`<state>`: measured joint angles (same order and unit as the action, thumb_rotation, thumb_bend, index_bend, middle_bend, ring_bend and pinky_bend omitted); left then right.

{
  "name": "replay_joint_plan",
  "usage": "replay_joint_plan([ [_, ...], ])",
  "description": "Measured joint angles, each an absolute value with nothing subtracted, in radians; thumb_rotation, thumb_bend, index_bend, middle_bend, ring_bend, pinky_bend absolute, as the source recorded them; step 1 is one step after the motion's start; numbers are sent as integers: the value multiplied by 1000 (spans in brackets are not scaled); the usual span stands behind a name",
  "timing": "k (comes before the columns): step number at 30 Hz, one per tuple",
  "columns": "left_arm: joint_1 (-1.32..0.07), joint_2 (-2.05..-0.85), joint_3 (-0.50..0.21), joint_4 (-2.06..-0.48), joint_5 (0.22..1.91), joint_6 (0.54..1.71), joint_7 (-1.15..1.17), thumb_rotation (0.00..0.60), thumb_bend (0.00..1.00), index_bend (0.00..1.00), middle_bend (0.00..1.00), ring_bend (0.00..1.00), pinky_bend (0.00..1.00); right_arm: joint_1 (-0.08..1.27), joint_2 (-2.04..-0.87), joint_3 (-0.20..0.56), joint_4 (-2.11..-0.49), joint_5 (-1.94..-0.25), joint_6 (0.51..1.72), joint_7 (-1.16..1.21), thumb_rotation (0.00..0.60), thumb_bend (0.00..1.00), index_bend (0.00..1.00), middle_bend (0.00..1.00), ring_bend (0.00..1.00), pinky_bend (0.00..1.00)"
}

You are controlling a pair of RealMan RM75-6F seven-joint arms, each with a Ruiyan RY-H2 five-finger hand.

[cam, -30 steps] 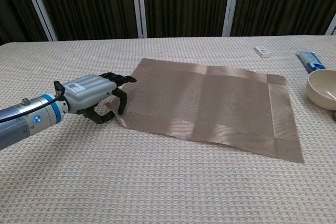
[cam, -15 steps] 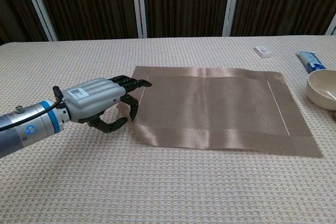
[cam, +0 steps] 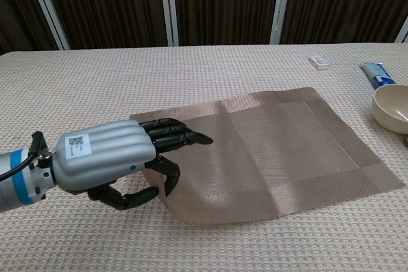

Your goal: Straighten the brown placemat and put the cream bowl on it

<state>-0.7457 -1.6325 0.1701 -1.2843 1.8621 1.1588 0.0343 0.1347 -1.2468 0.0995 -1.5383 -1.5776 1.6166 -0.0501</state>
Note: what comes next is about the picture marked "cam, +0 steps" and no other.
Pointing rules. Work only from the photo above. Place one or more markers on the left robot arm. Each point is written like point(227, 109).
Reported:
point(9, 183)

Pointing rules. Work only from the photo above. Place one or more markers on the small white box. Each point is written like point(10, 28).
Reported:
point(318, 62)

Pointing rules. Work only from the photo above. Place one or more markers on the pink bowl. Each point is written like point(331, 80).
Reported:
point(389, 103)

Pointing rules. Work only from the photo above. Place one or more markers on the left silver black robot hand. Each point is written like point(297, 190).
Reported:
point(105, 154)

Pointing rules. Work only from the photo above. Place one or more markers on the blue white toothpaste tube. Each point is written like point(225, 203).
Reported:
point(376, 73)

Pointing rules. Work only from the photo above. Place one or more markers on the beige woven tablecloth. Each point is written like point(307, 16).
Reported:
point(95, 77)

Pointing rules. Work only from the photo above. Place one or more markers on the olive correction tape dispenser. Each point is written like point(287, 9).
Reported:
point(406, 142)

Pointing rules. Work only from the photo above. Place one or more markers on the dark curtain panel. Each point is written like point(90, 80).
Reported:
point(223, 4)
point(108, 4)
point(344, 1)
point(16, 4)

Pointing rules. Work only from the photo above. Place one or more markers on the brown woven placemat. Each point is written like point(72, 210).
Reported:
point(271, 151)

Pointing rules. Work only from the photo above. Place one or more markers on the white screen frame post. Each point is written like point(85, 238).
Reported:
point(168, 4)
point(280, 4)
point(403, 31)
point(48, 7)

